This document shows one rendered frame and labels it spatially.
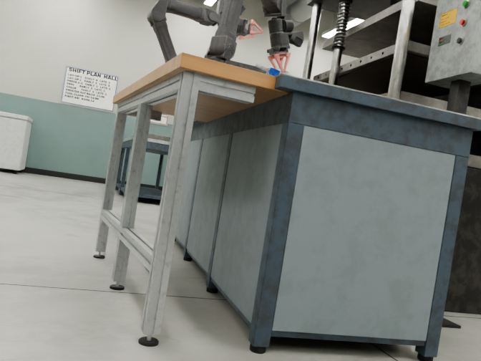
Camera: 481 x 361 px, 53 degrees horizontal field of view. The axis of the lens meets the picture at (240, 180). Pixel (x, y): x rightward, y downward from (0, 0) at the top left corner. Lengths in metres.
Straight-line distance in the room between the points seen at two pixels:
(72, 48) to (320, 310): 8.24
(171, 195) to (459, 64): 1.44
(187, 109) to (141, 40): 8.09
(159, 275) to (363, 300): 0.63
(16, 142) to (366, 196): 7.24
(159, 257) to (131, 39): 8.20
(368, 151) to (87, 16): 8.26
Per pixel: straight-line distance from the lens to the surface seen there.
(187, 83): 1.33
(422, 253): 1.63
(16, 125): 8.32
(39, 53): 9.31
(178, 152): 1.31
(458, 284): 2.65
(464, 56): 2.29
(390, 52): 2.67
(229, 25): 1.69
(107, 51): 9.31
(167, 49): 2.23
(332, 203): 1.44
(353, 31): 3.19
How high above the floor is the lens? 0.49
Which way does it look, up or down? level
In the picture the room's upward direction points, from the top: 9 degrees clockwise
